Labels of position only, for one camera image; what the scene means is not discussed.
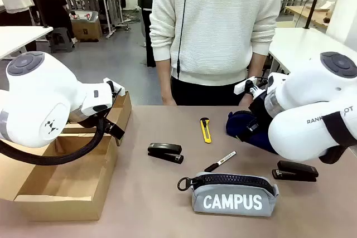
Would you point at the black stapler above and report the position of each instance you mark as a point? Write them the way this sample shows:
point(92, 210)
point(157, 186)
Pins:
point(164, 148)
point(295, 169)

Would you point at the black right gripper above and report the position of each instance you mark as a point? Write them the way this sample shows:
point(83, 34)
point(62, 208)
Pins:
point(258, 109)

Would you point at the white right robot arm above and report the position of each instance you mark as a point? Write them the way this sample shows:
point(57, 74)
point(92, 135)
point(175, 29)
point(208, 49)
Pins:
point(301, 96)

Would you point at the navy CAMPUS pencil pouch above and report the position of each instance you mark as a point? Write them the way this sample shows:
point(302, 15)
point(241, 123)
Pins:
point(237, 122)

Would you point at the open cardboard box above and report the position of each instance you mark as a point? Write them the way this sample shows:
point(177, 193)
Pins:
point(64, 182)

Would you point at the white knit sweater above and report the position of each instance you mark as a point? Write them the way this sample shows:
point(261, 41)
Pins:
point(217, 26)

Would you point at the large white table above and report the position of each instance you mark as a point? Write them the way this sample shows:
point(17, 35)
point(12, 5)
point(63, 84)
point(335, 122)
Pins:
point(301, 45)

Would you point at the person in dark tracksuit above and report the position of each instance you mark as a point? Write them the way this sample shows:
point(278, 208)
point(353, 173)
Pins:
point(146, 12)

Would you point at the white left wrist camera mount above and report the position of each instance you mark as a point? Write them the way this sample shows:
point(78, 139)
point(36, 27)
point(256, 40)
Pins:
point(115, 89)

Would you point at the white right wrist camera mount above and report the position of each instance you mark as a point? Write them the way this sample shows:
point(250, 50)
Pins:
point(242, 86)

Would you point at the person's right hand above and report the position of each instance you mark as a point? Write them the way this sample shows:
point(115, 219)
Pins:
point(168, 101)

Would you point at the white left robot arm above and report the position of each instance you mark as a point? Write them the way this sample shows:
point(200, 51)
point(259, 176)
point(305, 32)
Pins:
point(42, 90)

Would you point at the black trousers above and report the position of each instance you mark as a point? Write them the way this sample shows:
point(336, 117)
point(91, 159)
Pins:
point(206, 96)

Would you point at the grey CAMPUS pencil case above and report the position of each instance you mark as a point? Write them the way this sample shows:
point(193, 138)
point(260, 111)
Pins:
point(231, 201)

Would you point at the person in black clothes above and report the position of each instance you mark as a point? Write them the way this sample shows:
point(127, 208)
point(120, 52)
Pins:
point(53, 4)

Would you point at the black marker pen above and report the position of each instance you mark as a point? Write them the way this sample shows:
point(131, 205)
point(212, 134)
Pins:
point(220, 161)

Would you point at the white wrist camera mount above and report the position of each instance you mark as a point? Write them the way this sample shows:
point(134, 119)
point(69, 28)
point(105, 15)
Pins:
point(115, 89)
point(242, 86)

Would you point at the person's right forearm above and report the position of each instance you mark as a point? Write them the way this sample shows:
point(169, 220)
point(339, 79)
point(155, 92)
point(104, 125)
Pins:
point(164, 76)

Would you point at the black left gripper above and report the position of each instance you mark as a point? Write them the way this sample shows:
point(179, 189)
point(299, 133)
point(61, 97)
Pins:
point(114, 128)

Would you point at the yellow utility knife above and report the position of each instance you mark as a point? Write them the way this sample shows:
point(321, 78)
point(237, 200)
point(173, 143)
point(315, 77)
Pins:
point(206, 130)

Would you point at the wooden table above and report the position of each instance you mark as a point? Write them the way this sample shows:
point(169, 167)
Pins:
point(306, 12)

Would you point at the person's left forearm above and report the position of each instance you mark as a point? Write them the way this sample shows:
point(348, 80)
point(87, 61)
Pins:
point(258, 65)

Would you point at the person's left hand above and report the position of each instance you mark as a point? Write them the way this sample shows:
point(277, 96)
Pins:
point(245, 100)

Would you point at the white side table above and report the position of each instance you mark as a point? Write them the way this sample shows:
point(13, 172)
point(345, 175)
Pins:
point(16, 40)

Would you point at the grey step stool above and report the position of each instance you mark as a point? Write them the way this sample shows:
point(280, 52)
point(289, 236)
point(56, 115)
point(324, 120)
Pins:
point(60, 40)

